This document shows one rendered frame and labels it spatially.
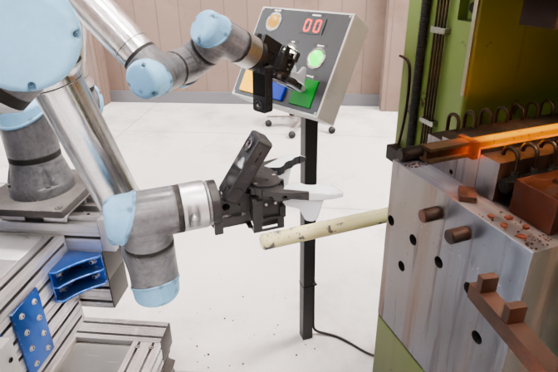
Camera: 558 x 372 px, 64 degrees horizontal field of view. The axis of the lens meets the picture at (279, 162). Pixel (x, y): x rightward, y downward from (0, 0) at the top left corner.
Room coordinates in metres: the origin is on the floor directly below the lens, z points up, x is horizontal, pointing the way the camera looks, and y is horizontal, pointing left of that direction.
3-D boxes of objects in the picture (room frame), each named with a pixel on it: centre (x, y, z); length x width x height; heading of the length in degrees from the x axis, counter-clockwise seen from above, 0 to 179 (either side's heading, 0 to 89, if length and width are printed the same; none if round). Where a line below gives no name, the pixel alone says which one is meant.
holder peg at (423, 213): (0.75, -0.29, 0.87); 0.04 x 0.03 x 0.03; 110
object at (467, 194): (0.74, -0.35, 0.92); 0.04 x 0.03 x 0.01; 162
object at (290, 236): (1.11, -0.16, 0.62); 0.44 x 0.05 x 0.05; 110
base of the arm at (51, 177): (1.00, 0.59, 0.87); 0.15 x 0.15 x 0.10
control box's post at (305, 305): (1.31, -0.09, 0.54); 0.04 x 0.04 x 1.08; 20
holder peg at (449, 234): (0.68, -0.32, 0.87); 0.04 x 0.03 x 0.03; 110
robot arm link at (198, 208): (0.61, 0.13, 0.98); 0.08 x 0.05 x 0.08; 20
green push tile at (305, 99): (1.15, -0.07, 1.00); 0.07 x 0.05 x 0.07; 45
